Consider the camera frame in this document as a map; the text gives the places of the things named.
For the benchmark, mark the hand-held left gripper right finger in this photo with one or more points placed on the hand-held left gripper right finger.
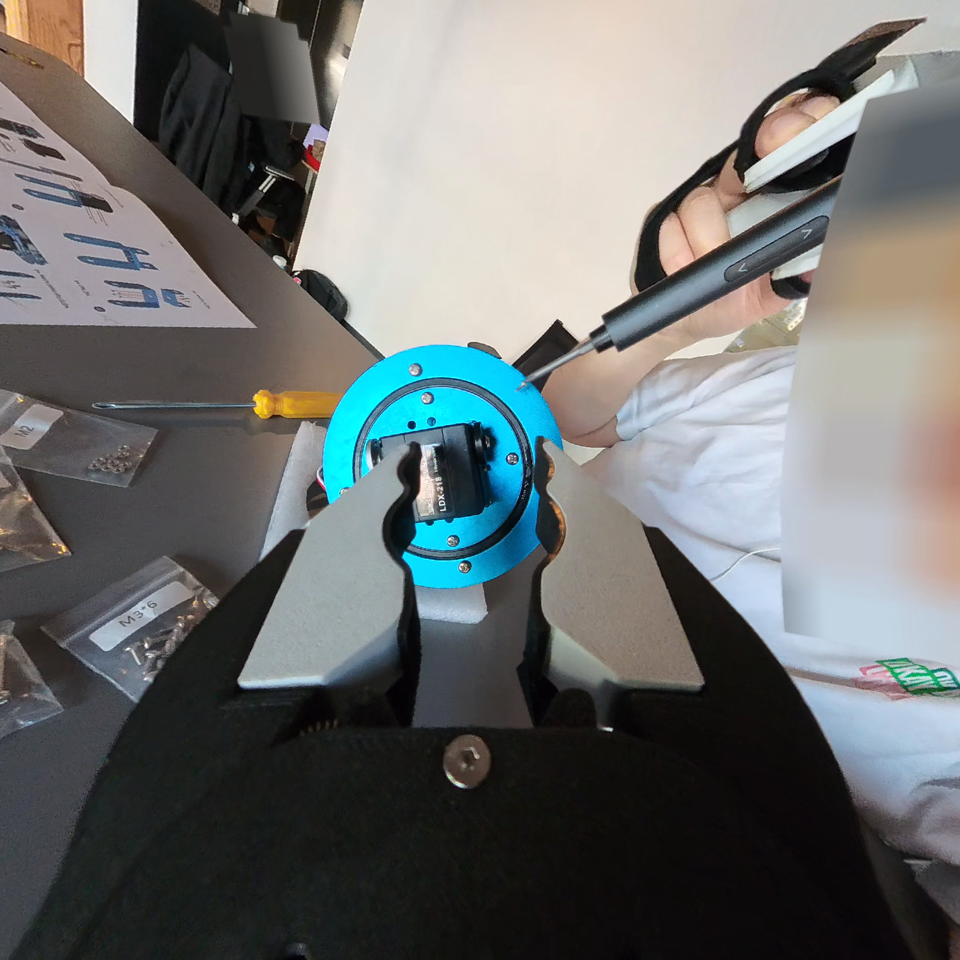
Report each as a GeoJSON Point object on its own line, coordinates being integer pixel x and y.
{"type": "Point", "coordinates": [615, 600]}

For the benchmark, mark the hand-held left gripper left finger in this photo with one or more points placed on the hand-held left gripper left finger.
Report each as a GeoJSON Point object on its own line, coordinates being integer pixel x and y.
{"type": "Point", "coordinates": [330, 600]}

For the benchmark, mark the blue round servo base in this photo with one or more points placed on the blue round servo base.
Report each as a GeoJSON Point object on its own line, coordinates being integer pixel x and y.
{"type": "Point", "coordinates": [352, 420]}

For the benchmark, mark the black electric screwdriver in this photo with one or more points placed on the black electric screwdriver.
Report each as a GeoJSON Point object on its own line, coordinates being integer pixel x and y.
{"type": "Point", "coordinates": [675, 296]}

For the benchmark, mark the person's right forearm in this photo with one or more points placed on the person's right forearm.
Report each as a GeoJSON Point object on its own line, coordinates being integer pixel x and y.
{"type": "Point", "coordinates": [600, 390]}

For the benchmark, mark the dark grey desk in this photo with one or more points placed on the dark grey desk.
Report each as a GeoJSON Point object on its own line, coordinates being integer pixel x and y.
{"type": "Point", "coordinates": [210, 480]}

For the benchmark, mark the person's right hand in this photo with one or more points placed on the person's right hand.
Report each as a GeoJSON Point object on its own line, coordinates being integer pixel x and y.
{"type": "Point", "coordinates": [697, 232]}

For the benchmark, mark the white foam block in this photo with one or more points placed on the white foam block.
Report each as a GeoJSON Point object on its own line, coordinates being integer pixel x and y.
{"type": "Point", "coordinates": [450, 604]}

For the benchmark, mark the clear bag of screws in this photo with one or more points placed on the clear bag of screws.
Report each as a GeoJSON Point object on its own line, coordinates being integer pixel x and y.
{"type": "Point", "coordinates": [67, 442]}
{"type": "Point", "coordinates": [127, 622]}
{"type": "Point", "coordinates": [19, 682]}
{"type": "Point", "coordinates": [22, 525]}

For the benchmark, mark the black pouch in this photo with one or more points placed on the black pouch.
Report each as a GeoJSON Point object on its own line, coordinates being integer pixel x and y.
{"type": "Point", "coordinates": [544, 352]}

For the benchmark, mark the black bag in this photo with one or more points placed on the black bag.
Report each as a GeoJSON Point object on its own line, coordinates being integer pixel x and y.
{"type": "Point", "coordinates": [322, 296]}

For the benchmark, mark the printed instruction sheet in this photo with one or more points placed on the printed instruction sheet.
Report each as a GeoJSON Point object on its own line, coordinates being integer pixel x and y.
{"type": "Point", "coordinates": [90, 225]}

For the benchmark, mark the dark hanging coat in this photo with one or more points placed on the dark hanging coat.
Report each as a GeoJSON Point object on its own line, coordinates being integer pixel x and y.
{"type": "Point", "coordinates": [199, 127]}

